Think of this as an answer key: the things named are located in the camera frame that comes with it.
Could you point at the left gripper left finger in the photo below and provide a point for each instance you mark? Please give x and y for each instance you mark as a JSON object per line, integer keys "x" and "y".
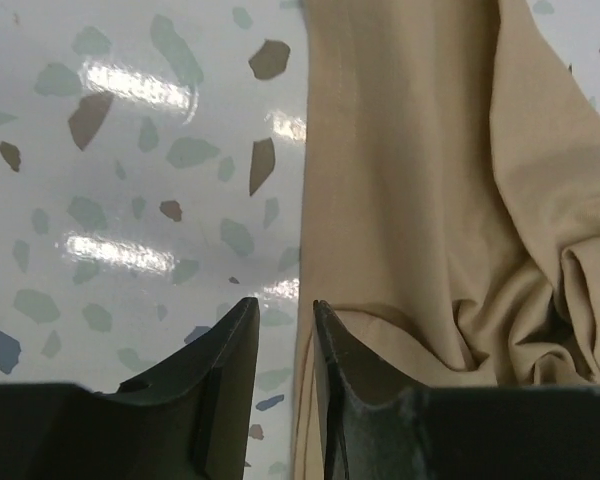
{"x": 186, "y": 417}

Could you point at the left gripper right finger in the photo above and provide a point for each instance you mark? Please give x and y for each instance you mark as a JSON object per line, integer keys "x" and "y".
{"x": 378, "y": 423}

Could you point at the beige t shirt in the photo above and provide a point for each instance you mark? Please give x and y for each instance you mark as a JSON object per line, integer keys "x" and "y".
{"x": 451, "y": 208}

